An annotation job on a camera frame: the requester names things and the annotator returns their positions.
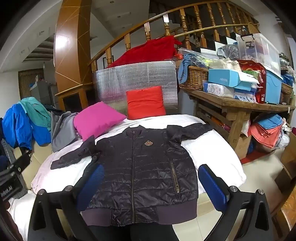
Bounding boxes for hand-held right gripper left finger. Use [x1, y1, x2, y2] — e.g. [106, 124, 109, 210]
[28, 164, 105, 241]

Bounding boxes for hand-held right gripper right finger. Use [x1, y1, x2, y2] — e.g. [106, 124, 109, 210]
[198, 164, 274, 241]

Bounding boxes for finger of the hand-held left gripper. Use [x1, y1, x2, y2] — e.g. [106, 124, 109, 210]
[9, 151, 32, 172]

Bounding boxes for dark purple quilted jacket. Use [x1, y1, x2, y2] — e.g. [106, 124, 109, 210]
[50, 124, 214, 226]

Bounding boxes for person's left forearm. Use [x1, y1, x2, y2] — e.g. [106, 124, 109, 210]
[0, 200, 23, 241]

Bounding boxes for blue jacket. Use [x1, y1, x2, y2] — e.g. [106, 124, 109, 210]
[2, 103, 52, 150]

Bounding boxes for white bed blanket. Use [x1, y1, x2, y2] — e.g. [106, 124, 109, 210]
[9, 113, 247, 241]

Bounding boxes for grey garment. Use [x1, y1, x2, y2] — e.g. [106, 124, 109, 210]
[51, 111, 81, 153]

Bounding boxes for teal jacket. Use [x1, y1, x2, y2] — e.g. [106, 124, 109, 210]
[20, 97, 52, 133]

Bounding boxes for brown cardboard box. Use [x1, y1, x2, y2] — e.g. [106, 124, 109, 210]
[236, 134, 252, 160]

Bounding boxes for pink pillow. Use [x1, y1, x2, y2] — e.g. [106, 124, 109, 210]
[73, 101, 127, 142]

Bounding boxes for grey cabinet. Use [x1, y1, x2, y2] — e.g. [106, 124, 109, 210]
[29, 80, 57, 105]

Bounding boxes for stack of coral cloths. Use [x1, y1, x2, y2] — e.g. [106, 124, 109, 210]
[250, 124, 282, 149]

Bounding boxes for wooden furniture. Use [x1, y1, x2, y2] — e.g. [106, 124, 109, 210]
[270, 132, 296, 232]

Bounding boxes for low wooden cabinet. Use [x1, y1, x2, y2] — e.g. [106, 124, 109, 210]
[55, 83, 93, 116]

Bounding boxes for brown slatted door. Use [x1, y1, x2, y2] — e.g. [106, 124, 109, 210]
[18, 69, 44, 100]

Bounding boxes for white plastic bag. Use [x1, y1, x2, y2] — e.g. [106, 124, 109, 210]
[276, 133, 290, 149]

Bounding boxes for wooden table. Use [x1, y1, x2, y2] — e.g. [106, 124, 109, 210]
[179, 88, 296, 160]

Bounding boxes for blue folded cloths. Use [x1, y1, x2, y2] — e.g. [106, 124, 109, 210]
[257, 113, 284, 130]

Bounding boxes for patterned tissue pack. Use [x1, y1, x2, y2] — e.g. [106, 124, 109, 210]
[203, 82, 235, 98]

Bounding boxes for red pillow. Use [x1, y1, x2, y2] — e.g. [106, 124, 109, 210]
[126, 86, 166, 120]

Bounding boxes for brown wicker basket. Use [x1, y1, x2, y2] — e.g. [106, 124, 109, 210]
[179, 66, 210, 91]

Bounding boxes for light blue cardboard box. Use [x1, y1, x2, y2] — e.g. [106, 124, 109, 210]
[208, 69, 259, 92]

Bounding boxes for silver foil insulation board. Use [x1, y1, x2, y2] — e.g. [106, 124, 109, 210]
[92, 61, 178, 116]

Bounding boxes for blue plastic bin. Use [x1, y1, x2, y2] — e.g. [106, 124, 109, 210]
[264, 67, 284, 105]

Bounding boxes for cream cloth bundle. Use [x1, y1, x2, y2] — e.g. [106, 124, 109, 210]
[209, 58, 241, 71]

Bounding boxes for brown wooden column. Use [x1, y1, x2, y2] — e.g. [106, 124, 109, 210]
[54, 0, 93, 93]

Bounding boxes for red gift box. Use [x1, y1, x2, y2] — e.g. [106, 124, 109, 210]
[236, 60, 267, 103]

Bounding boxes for grey dotted plastic bag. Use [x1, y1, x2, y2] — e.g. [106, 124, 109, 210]
[217, 44, 240, 59]

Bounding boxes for red blanket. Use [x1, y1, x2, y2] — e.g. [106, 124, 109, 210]
[107, 36, 183, 69]

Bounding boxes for clear plastic storage box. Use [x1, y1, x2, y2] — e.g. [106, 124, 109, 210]
[237, 33, 281, 72]

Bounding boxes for wooden stair railing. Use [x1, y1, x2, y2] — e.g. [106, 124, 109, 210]
[89, 0, 260, 72]

